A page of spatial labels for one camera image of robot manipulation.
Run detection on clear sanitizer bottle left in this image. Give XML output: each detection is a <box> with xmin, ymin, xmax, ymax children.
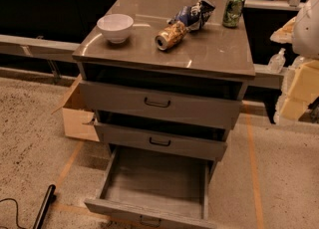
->
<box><xmin>267</xmin><ymin>48</ymin><xmax>286</xmax><ymax>74</ymax></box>

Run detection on green soda can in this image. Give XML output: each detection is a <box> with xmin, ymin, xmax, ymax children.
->
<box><xmin>222</xmin><ymin>0</ymin><xmax>245</xmax><ymax>28</ymax></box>

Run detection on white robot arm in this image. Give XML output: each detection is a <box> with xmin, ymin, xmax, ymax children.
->
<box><xmin>270</xmin><ymin>0</ymin><xmax>319</xmax><ymax>123</ymax></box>

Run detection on black floor cable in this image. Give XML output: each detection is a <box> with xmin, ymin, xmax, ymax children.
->
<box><xmin>0</xmin><ymin>198</ymin><xmax>27</xmax><ymax>229</ymax></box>

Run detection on grey metal rail shelf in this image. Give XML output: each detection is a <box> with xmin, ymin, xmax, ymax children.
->
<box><xmin>0</xmin><ymin>35</ymin><xmax>287</xmax><ymax>90</ymax></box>

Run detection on grey middle drawer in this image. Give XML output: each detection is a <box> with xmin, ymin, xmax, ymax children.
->
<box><xmin>94</xmin><ymin>122</ymin><xmax>226</xmax><ymax>160</ymax></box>

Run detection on cardboard box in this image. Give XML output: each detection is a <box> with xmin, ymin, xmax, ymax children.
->
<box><xmin>53</xmin><ymin>76</ymin><xmax>99</xmax><ymax>141</ymax></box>

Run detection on grey top drawer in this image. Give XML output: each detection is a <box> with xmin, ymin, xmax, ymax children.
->
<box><xmin>79</xmin><ymin>81</ymin><xmax>241</xmax><ymax>129</ymax></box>

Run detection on grey drawer cabinet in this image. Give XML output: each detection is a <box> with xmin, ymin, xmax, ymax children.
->
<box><xmin>72</xmin><ymin>0</ymin><xmax>256</xmax><ymax>179</ymax></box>

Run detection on grey open bottom drawer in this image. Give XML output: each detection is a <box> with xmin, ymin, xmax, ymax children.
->
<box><xmin>85</xmin><ymin>146</ymin><xmax>216</xmax><ymax>229</ymax></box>

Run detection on blue chip bag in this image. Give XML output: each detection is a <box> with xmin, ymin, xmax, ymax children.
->
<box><xmin>168</xmin><ymin>0</ymin><xmax>215</xmax><ymax>32</ymax></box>

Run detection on black cylindrical floor object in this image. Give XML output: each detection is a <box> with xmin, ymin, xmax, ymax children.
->
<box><xmin>32</xmin><ymin>184</ymin><xmax>56</xmax><ymax>229</ymax></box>

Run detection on white ceramic bowl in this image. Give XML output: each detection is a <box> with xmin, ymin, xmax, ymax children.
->
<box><xmin>97</xmin><ymin>14</ymin><xmax>134</xmax><ymax>44</ymax></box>

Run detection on gold brown soda can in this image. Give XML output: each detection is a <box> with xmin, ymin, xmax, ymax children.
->
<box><xmin>155</xmin><ymin>21</ymin><xmax>187</xmax><ymax>51</ymax></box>

